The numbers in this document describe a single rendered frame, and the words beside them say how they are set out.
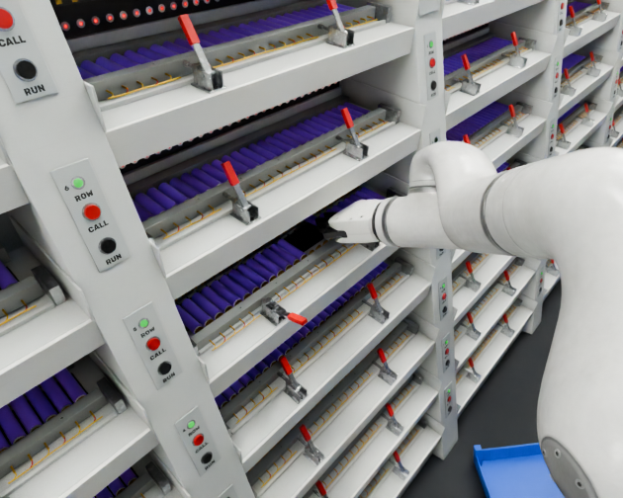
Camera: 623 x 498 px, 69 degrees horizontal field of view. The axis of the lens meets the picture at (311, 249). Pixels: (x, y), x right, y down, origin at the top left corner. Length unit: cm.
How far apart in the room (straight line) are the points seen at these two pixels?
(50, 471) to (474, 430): 132
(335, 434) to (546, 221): 79
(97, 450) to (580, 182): 63
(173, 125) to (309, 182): 27
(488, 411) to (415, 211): 117
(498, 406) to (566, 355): 144
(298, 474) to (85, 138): 77
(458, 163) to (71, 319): 51
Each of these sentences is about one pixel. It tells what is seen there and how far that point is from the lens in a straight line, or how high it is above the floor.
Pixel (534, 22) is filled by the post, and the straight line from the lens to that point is 160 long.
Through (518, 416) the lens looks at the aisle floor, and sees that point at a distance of 177.
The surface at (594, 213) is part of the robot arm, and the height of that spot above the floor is 119.
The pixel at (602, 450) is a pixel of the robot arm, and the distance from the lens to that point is 32.
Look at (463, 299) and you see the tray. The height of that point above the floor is 51.
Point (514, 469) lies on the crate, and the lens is 164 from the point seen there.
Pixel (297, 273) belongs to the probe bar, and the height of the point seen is 92.
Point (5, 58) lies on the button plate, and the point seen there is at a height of 135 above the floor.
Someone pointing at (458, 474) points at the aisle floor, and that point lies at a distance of 162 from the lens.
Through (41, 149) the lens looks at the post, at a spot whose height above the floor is 127.
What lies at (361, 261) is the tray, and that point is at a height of 88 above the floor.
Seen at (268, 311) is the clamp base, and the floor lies 91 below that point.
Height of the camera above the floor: 135
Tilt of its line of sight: 29 degrees down
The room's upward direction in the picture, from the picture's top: 12 degrees counter-clockwise
